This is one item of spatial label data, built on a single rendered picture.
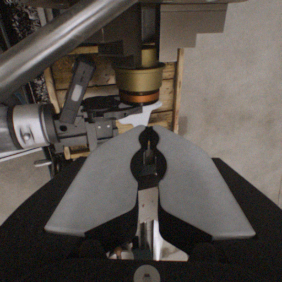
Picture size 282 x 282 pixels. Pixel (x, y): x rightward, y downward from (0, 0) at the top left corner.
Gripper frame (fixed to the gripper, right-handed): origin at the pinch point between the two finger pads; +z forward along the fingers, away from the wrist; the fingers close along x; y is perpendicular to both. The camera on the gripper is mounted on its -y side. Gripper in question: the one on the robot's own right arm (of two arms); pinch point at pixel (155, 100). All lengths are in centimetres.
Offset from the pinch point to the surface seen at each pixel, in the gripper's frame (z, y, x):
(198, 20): 5.5, -13.2, 3.4
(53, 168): -28, 33, -31
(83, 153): -16.0, 20.5, -17.4
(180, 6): 2.4, -15.1, 2.9
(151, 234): 9, 79, -24
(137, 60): -5.0, -8.3, 5.2
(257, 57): 130, 14, -108
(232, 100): 114, 49, -108
